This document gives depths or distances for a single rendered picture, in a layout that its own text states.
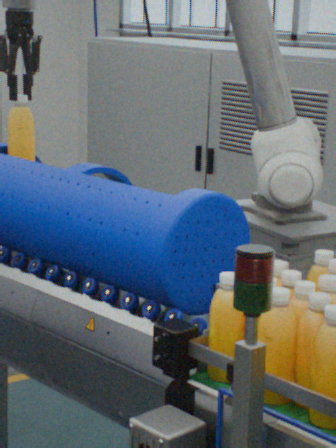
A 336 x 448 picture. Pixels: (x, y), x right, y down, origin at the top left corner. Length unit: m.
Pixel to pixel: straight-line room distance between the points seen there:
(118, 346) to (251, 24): 0.83
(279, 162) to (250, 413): 0.89
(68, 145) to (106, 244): 5.64
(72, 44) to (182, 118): 3.34
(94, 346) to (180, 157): 2.35
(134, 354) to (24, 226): 0.48
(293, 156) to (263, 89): 0.18
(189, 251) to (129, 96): 2.84
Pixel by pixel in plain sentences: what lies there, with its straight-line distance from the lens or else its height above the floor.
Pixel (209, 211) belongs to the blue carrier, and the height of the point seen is 1.19.
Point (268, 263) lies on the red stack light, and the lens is 1.49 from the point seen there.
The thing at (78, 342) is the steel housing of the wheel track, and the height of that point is 0.83.
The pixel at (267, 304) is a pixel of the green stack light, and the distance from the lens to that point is 1.51.
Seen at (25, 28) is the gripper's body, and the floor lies 1.55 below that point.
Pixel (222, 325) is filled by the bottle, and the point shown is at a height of 1.02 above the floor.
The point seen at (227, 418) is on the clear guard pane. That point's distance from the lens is 1.77.
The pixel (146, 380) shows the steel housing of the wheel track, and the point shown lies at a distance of 2.14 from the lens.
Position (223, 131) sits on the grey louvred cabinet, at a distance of 4.21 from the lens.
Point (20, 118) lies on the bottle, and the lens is 2.60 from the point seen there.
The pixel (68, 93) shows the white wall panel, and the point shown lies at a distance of 7.71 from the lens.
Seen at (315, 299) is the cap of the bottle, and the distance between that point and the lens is 1.76.
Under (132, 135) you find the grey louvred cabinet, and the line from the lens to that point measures 4.83.
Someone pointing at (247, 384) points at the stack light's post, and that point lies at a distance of 1.55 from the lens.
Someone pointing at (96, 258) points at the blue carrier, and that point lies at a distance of 2.19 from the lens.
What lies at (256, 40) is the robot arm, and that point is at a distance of 2.32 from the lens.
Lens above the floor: 1.63
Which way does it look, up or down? 13 degrees down
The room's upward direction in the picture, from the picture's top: 2 degrees clockwise
